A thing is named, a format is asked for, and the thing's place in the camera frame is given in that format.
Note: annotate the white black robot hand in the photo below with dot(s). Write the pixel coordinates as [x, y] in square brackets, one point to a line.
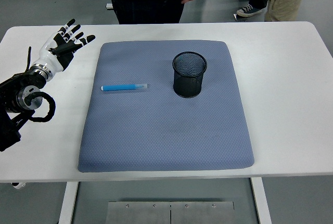
[53, 57]

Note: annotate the blue marker with clear cap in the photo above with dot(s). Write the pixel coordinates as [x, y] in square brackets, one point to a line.
[119, 87]

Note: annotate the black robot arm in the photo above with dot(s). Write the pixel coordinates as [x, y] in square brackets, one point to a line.
[15, 86]

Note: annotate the black mesh pen holder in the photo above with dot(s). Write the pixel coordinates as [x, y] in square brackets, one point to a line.
[187, 86]

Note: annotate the small grey floor plate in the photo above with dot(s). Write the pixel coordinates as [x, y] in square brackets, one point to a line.
[240, 18]

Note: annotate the white flat floor base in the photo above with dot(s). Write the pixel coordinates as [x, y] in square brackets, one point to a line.
[109, 6]

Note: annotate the blue-grey textured mat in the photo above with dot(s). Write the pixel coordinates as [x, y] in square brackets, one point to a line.
[156, 130]

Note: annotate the small white black object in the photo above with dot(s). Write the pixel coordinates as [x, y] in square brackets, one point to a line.
[18, 186]

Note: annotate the white table leg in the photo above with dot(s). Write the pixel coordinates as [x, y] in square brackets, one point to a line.
[261, 203]
[68, 203]

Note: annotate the grey metal plate with screws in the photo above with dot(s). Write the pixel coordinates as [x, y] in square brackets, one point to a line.
[138, 213]
[203, 213]

